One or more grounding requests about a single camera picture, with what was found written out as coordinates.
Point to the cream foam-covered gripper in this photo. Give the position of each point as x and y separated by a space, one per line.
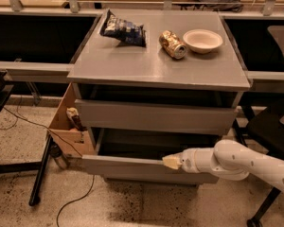
187 163

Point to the grey drawer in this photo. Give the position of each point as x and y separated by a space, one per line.
137 156
155 117

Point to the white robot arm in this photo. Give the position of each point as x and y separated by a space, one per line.
229 160

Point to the grey drawer cabinet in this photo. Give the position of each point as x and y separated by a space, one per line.
108 70

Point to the grey top drawer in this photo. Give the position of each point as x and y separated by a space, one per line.
155 117

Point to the black office chair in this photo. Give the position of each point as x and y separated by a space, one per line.
267 128

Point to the cardboard box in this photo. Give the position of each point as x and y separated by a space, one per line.
72 142

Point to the snack bag in box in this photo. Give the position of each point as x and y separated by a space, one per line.
73 115

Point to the metal bottle on floor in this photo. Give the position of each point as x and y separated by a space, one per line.
58 156

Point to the gold soda can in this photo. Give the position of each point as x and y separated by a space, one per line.
172 44

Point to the white paper bowl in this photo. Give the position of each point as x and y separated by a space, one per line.
202 41

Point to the blue chip bag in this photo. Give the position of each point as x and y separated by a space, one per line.
123 30

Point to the black table leg frame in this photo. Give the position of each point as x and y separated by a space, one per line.
39 167

